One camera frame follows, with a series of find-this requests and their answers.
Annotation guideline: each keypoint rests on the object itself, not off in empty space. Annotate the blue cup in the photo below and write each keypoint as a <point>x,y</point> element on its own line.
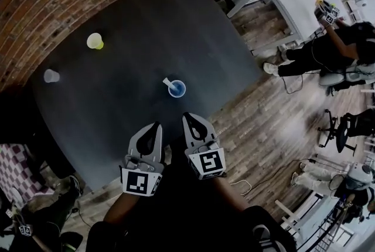
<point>180,92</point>

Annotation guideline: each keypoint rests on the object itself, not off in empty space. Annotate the clear plastic cup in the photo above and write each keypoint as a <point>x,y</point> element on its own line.
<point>51,76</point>

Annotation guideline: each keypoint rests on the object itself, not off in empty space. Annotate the yellow plastic cup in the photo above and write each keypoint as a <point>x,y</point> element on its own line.
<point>94,40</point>

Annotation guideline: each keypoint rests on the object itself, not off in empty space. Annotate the white table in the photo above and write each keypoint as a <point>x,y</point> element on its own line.
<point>287,1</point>

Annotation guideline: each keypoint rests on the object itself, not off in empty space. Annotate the black office chair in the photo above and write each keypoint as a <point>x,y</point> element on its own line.
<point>348,127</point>

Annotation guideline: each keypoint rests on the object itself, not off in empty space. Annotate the white table frame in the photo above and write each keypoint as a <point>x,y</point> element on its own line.
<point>310,224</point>

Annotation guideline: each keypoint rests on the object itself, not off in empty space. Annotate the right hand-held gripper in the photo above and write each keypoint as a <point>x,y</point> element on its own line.
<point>209,163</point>

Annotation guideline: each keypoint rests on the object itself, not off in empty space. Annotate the person's left forearm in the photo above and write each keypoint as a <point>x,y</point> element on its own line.
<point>123,207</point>

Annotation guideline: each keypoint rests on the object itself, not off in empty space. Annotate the purple checkered cloth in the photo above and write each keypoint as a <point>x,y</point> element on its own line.
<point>17,163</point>

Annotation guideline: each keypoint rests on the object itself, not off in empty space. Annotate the person's black clothing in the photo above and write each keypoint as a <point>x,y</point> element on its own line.
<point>181,215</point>

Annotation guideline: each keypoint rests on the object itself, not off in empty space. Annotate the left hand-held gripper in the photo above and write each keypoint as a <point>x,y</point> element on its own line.
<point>136,182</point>

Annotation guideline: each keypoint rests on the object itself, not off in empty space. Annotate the person's grey shoe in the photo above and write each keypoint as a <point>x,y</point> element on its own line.
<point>265,237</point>

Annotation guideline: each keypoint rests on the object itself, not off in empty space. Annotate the person's right forearm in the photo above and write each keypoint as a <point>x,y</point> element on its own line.
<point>228,193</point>

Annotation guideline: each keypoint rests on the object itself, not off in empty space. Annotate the white round plate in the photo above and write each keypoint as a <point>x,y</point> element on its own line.
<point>17,199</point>

